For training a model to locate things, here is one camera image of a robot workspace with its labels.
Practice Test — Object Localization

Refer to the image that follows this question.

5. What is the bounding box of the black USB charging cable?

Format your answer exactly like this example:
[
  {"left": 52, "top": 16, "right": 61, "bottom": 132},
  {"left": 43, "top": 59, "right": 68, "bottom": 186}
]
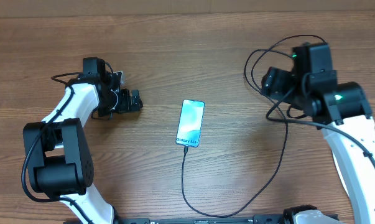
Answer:
[{"left": 180, "top": 34, "right": 328, "bottom": 218}]

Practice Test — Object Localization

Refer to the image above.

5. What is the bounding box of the Samsung Galaxy smartphone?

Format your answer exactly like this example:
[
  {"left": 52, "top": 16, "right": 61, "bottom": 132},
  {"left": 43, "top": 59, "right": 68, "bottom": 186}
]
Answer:
[{"left": 175, "top": 100, "right": 205, "bottom": 147}]

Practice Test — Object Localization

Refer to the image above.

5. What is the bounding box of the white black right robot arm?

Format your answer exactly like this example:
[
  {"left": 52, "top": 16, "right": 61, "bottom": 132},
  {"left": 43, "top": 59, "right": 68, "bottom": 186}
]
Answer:
[{"left": 261, "top": 42, "right": 375, "bottom": 223}]

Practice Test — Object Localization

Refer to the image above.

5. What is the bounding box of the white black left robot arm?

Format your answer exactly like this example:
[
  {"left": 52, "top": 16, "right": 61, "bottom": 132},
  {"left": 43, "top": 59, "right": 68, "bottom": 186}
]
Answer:
[{"left": 21, "top": 57, "right": 143, "bottom": 223}]

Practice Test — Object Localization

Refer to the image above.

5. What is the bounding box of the cardboard backdrop panel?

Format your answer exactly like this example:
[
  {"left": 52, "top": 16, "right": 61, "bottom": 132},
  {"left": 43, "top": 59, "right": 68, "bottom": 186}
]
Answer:
[{"left": 0, "top": 0, "right": 375, "bottom": 18}]

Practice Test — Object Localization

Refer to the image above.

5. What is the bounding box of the black mounting rail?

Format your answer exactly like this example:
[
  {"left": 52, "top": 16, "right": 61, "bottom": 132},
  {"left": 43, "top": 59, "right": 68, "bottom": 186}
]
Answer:
[{"left": 119, "top": 214, "right": 282, "bottom": 224}]

